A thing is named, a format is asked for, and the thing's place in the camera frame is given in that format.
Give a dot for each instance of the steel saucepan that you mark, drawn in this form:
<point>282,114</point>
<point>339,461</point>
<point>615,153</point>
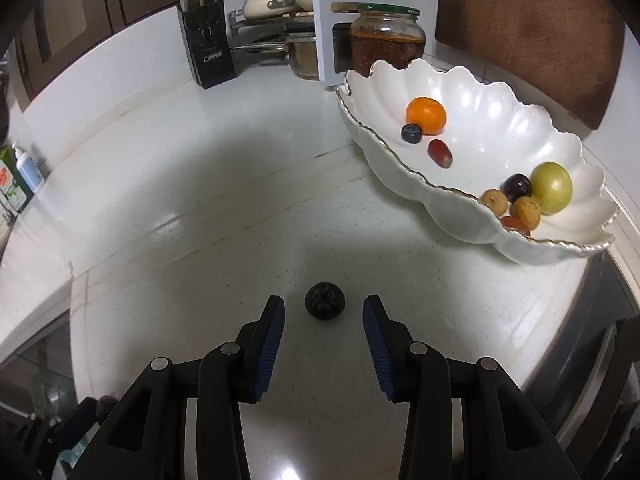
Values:
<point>302,57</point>

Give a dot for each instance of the glass jar of red sauce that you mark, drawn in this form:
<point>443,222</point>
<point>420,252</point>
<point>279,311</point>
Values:
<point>387,40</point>

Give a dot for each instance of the white rack stand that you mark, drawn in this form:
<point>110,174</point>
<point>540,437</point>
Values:
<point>325,35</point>

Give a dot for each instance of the black gas stove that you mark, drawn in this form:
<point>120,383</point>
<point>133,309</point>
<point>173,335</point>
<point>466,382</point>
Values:
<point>620,350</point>

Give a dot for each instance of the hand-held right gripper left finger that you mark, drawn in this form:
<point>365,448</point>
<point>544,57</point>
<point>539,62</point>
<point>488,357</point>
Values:
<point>267,350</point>

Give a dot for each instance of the white scalloped bowl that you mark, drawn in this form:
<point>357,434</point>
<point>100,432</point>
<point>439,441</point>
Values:
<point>490,120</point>

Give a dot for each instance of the large tan longan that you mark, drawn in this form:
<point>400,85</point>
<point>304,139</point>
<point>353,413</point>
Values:
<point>526,212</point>

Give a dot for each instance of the orange tangerine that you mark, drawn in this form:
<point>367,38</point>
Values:
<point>426,115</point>

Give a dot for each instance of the dark blueberry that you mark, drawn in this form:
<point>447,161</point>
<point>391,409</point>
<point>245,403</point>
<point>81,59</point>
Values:
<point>411,133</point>
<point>325,300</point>

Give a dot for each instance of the red grape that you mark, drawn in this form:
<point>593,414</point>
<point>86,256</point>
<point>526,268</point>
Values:
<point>440,153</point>

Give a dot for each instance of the brown cutting board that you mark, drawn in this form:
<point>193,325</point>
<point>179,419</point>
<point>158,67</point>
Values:
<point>525,25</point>

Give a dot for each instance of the blue pump bottle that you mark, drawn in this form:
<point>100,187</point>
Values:
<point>29,170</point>

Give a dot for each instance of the green bottle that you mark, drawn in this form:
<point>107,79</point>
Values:
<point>10,185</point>

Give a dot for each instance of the small tan longan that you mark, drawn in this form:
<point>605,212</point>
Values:
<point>496,201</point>

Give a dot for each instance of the red cherry tomato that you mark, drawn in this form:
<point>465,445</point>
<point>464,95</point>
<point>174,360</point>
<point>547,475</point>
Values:
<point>514,223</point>

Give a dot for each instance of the yellow-green round fruit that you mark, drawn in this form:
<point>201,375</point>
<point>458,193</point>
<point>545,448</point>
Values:
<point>551,187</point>

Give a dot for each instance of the dark wooden cabinet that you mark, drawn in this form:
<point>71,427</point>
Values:
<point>75,15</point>

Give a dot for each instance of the black knife block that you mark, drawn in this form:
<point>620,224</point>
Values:
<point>207,45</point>

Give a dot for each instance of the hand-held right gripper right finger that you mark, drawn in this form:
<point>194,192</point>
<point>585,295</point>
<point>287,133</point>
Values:
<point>380,350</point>

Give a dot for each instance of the dark red cherry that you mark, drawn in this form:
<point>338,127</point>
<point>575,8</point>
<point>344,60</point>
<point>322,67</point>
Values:
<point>516,186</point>

